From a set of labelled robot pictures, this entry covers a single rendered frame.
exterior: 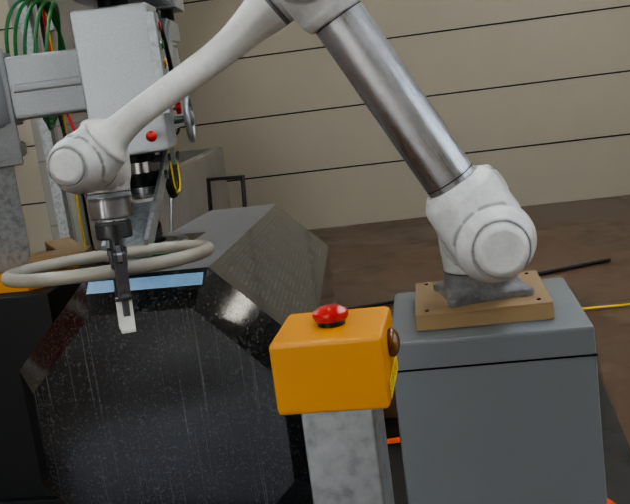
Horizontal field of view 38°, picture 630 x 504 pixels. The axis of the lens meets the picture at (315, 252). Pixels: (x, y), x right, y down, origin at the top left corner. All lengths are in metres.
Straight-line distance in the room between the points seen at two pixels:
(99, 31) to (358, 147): 5.22
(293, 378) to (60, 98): 2.52
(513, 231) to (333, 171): 6.17
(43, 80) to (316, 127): 4.62
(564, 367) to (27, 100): 2.18
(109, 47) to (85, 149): 1.01
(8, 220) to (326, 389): 2.58
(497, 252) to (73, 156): 0.78
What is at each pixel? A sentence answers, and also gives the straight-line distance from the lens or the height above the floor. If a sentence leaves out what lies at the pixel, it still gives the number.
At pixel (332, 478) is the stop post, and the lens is 1.03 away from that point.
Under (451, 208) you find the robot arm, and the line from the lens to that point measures 1.71.
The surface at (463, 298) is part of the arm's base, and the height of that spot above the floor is 0.85.
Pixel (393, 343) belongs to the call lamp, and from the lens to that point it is 0.99.
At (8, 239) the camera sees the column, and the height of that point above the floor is 0.90.
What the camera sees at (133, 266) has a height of 1.00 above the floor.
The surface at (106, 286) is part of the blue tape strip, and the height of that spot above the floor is 0.85.
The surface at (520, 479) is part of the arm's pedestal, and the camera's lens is 1.96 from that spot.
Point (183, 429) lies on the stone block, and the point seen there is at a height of 0.45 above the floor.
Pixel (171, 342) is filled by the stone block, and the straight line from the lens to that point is 2.47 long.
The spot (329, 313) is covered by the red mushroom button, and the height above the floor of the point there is 1.10.
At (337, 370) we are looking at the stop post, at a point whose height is 1.05.
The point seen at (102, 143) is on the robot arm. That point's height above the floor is 1.27.
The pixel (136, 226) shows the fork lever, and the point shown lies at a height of 0.99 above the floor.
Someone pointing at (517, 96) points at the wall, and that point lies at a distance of 7.76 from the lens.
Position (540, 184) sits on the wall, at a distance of 7.85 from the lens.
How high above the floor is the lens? 1.36
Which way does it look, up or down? 11 degrees down
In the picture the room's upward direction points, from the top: 8 degrees counter-clockwise
